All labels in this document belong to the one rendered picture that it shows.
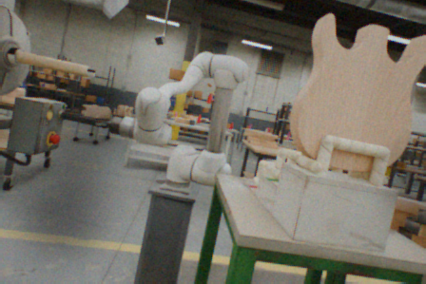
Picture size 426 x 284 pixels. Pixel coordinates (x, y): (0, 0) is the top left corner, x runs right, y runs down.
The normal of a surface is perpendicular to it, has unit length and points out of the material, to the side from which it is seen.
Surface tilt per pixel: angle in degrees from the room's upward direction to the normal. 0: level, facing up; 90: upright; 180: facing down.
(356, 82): 90
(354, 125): 90
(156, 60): 90
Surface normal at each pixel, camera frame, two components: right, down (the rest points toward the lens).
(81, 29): 0.11, 0.07
